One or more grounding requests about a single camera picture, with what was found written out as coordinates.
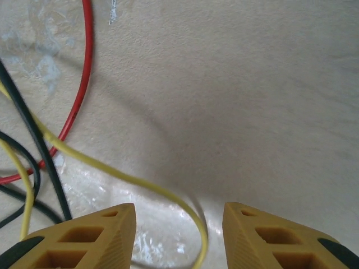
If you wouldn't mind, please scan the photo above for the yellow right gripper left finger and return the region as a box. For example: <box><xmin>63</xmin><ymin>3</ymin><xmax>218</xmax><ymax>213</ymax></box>
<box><xmin>0</xmin><ymin>203</ymin><xmax>137</xmax><ymax>269</ymax></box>

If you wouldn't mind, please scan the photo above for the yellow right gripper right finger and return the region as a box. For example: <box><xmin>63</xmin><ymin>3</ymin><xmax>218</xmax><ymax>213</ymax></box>
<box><xmin>222</xmin><ymin>201</ymin><xmax>359</xmax><ymax>269</ymax></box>

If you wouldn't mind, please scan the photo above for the yellow cable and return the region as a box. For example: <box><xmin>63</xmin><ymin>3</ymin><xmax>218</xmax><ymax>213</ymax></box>
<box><xmin>0</xmin><ymin>82</ymin><xmax>210</xmax><ymax>269</ymax></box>
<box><xmin>0</xmin><ymin>138</ymin><xmax>35</xmax><ymax>242</ymax></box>

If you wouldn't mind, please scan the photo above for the black cable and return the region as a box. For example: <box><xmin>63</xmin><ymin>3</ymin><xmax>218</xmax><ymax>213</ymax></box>
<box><xmin>0</xmin><ymin>60</ymin><xmax>73</xmax><ymax>222</ymax></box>
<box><xmin>0</xmin><ymin>130</ymin><xmax>64</xmax><ymax>229</ymax></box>

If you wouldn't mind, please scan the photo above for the red cable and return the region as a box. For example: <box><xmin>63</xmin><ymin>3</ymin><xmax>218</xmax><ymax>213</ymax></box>
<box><xmin>0</xmin><ymin>0</ymin><xmax>94</xmax><ymax>185</ymax></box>

